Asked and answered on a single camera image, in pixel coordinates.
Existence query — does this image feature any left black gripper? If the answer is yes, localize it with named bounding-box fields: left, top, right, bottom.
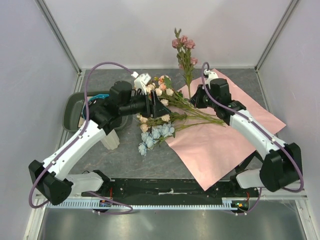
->
left=120, top=90, right=172, bottom=120

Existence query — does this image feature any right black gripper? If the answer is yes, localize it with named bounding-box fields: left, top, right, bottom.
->
left=189, top=84, right=219, bottom=110

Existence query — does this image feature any cream rose stem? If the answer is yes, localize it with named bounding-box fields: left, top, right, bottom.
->
left=147, top=75, right=224, bottom=126

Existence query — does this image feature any dusty pink rose stem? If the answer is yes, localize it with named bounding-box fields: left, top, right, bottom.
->
left=171, top=28, right=199, bottom=99

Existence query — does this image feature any purple pink wrapping paper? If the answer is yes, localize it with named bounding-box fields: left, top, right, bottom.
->
left=165, top=69, right=286, bottom=190

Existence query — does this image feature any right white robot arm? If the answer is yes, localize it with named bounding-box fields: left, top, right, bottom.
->
left=190, top=78, right=304, bottom=197

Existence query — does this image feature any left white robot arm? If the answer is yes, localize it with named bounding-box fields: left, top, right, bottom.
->
left=28, top=81, right=171, bottom=205

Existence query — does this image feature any white ribbed ceramic vase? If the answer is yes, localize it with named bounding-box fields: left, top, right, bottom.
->
left=100, top=129, right=120, bottom=150

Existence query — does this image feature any peach flower stem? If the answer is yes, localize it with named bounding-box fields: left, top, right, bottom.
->
left=136, top=112, right=188, bottom=132

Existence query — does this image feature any blue hydrangea stem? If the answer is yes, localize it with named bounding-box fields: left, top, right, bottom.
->
left=138, top=122, right=209, bottom=156

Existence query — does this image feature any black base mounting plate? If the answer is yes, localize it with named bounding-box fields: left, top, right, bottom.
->
left=95, top=178, right=259, bottom=200

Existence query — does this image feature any dark green plastic tray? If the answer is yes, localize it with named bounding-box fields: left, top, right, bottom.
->
left=61, top=91, right=133, bottom=133

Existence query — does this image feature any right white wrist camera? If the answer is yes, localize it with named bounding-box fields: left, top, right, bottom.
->
left=203, top=69, right=219, bottom=82

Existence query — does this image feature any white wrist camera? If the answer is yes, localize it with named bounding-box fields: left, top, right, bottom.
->
left=131, top=71, right=151, bottom=95
left=203, top=69, right=219, bottom=82

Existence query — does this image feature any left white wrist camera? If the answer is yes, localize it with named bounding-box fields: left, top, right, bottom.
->
left=131, top=71, right=151, bottom=95

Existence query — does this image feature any light blue cable duct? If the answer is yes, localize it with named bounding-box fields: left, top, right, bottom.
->
left=46, top=197, right=250, bottom=211

